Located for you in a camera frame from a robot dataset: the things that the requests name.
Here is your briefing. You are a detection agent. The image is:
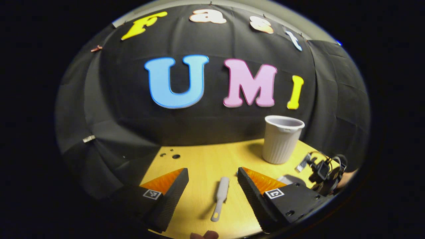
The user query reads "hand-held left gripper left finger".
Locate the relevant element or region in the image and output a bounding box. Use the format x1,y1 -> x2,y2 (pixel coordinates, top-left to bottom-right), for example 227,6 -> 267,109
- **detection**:
111,168 -> 190,233

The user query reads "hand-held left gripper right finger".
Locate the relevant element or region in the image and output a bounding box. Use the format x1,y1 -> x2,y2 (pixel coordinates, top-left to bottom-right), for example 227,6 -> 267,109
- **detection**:
237,167 -> 334,233

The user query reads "grey dustpan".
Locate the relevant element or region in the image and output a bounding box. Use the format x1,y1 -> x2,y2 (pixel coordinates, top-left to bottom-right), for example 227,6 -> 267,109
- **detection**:
277,174 -> 307,186

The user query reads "grey ribbed garbage bin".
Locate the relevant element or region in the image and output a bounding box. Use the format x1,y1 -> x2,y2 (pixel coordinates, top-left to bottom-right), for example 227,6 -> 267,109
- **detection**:
262,115 -> 305,165

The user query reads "small grey broom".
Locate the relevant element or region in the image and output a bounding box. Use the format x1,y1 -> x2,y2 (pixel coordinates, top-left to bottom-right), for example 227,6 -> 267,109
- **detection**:
211,177 -> 230,222

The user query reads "black backdrop cloth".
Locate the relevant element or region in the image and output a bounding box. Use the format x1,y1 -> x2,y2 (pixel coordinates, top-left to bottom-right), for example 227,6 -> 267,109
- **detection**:
55,3 -> 371,203

